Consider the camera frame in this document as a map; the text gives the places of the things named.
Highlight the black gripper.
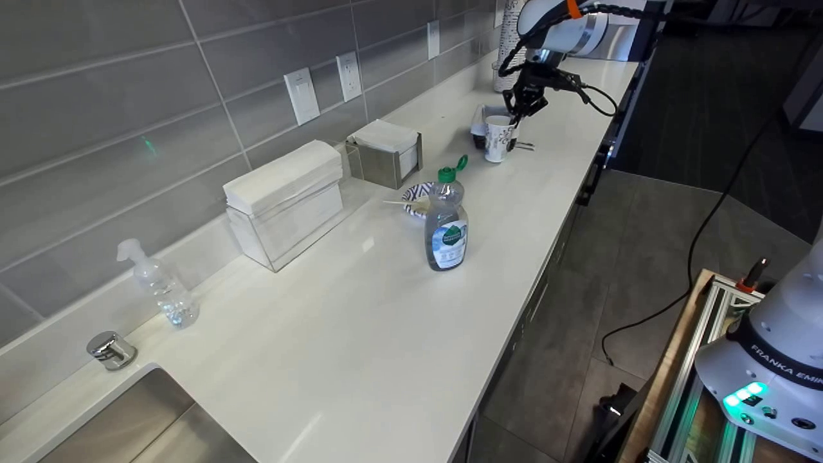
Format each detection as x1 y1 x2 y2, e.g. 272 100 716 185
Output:
501 63 569 130

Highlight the patterned paper cup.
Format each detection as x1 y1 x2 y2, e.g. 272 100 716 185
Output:
487 115 511 166

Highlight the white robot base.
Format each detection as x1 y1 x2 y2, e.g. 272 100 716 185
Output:
694 235 823 463

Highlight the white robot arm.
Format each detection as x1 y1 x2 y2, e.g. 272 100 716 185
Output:
496 0 641 127

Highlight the dark tray with white liner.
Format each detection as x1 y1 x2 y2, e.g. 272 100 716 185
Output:
469 106 505 150

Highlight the small patterned plate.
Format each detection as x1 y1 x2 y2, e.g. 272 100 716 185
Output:
402 181 434 223

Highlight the clear dish soap bottle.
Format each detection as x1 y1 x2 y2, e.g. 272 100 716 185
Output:
425 157 469 274

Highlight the grey napkin holder box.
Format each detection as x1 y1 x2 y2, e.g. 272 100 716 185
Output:
345 119 421 189

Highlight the clear paper towel dispenser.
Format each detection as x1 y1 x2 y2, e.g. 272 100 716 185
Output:
224 142 341 274

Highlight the clear spray bottle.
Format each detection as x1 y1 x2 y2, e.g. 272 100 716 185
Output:
119 239 197 329

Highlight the chrome counter soap fitting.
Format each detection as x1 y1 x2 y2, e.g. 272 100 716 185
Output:
86 333 137 371

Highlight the stainless steel sink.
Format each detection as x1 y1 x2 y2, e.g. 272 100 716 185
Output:
39 369 258 463

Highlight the white wall outlet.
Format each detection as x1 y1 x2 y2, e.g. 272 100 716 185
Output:
285 69 320 127
426 20 443 60
338 54 363 100

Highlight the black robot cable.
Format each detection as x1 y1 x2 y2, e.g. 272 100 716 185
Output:
561 24 823 371

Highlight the wooden aluminium frame cart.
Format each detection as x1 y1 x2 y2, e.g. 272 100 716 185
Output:
618 271 775 463

